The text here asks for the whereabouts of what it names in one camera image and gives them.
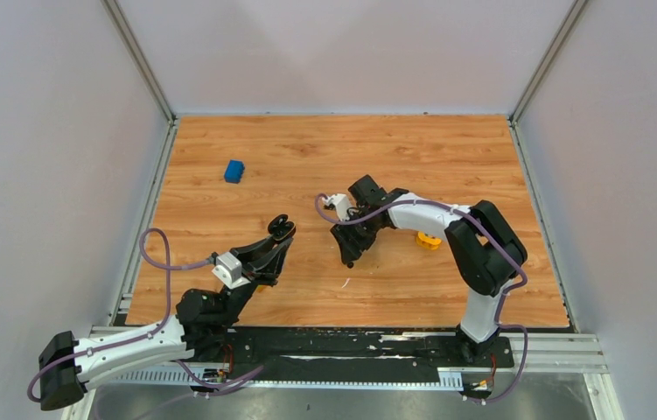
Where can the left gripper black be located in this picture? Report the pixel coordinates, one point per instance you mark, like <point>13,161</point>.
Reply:
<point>262,262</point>

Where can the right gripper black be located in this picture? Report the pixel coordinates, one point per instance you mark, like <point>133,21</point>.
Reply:
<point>352,247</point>

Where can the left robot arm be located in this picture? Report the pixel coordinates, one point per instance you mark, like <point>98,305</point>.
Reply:
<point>69,367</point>

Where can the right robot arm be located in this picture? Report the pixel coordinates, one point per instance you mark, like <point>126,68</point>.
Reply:
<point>488,253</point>

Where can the blue toy block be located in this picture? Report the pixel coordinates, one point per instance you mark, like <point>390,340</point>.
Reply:
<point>234,171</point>

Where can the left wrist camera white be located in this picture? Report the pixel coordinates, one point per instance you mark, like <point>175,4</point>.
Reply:
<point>228,269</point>

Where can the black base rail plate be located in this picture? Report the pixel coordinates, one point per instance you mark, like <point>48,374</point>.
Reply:
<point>345,355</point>

